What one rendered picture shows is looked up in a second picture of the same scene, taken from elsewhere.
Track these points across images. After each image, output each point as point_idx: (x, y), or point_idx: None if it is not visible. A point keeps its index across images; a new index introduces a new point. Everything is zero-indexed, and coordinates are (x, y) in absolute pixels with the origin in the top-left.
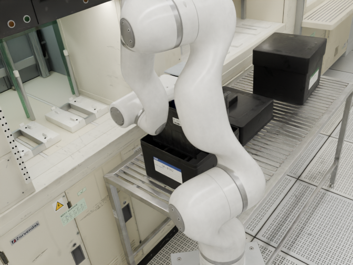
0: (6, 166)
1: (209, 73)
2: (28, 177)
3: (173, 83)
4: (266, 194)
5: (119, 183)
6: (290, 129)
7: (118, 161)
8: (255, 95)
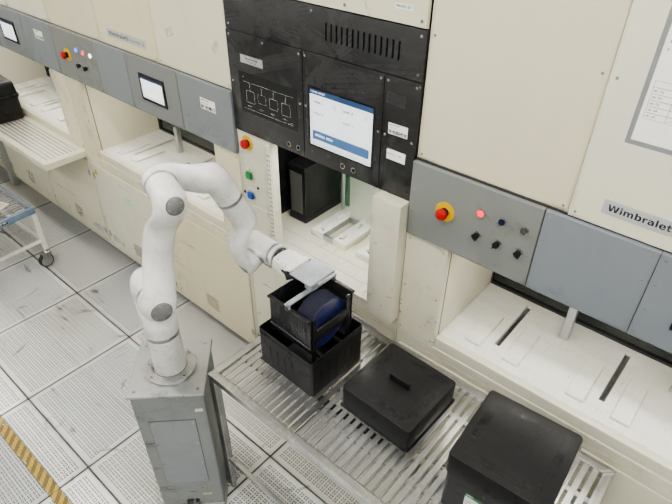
0: (266, 216)
1: (146, 223)
2: (273, 235)
3: (282, 262)
4: (256, 412)
5: None
6: (372, 465)
7: None
8: (420, 412)
